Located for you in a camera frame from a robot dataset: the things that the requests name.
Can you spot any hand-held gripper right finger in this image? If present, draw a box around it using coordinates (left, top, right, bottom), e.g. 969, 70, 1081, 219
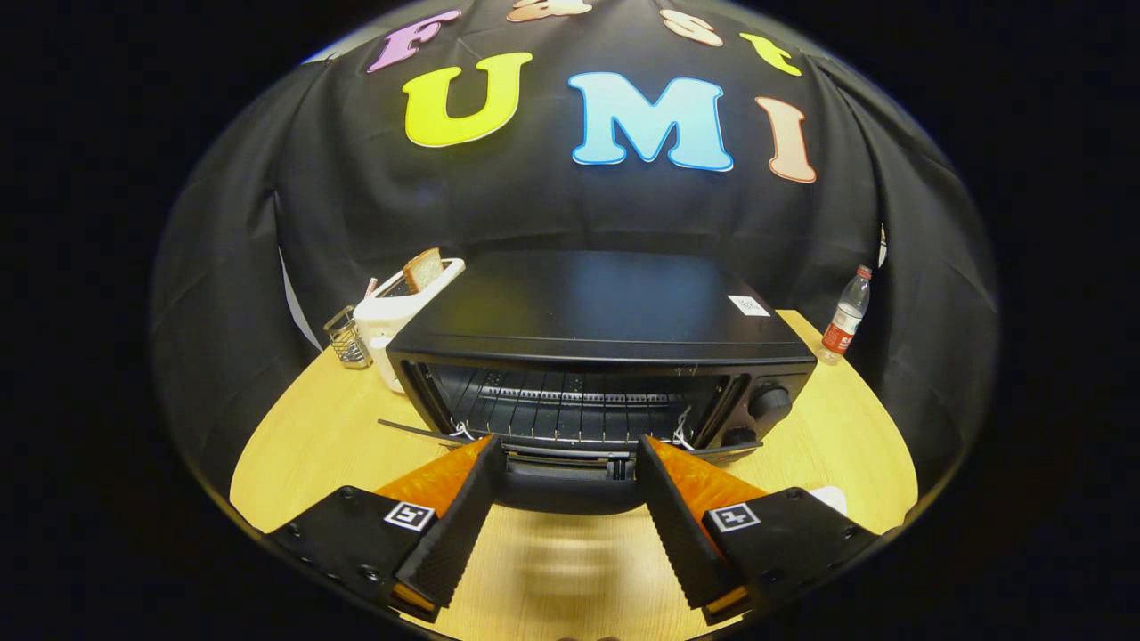
636, 434, 883, 626

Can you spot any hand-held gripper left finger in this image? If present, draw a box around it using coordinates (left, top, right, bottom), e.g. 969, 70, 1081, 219
263, 434, 505, 624

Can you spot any black toaster oven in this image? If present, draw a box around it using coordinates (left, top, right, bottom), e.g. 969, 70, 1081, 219
377, 249, 818, 517

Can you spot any white pop-up toaster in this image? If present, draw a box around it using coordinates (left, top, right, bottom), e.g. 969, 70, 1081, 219
354, 257, 466, 394

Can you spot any brown bread slice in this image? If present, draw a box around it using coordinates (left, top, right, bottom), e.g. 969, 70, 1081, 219
403, 248, 444, 293

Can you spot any red label water bottle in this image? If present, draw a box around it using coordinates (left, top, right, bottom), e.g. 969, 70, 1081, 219
819, 264, 874, 366

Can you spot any metal wire holder cup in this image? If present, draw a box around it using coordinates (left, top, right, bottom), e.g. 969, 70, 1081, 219
322, 306, 373, 370

